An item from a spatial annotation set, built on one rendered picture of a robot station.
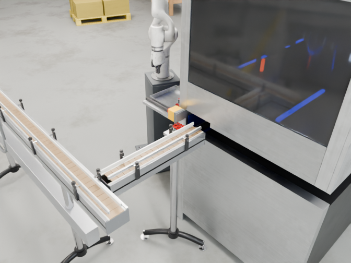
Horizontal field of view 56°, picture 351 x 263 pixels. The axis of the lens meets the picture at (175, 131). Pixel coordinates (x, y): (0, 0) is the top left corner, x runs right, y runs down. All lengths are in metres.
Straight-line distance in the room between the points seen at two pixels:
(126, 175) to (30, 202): 1.49
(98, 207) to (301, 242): 1.08
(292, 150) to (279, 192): 0.29
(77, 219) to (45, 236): 0.74
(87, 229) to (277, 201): 1.06
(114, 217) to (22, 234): 1.42
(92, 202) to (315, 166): 1.04
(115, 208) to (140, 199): 1.33
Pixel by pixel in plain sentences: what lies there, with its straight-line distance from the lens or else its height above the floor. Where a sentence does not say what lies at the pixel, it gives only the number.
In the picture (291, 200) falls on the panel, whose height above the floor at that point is 0.82.
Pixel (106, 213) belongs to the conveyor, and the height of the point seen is 0.93.
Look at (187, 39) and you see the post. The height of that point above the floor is 1.46.
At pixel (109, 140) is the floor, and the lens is 3.57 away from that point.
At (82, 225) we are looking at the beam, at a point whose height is 0.55.
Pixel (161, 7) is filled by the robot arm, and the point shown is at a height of 1.51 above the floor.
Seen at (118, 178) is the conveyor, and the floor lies 0.93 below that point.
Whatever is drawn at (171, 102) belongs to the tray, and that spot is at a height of 0.88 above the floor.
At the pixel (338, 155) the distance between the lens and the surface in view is 1.58.
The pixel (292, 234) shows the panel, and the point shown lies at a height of 0.61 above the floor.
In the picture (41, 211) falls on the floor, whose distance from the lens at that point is 2.98.
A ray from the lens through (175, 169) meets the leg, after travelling 2.04.
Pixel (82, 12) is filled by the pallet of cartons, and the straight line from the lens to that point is 7.18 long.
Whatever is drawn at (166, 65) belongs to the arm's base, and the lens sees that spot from 2.76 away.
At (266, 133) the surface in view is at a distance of 1.72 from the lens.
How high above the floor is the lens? 2.08
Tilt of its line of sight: 35 degrees down
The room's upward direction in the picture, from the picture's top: 1 degrees clockwise
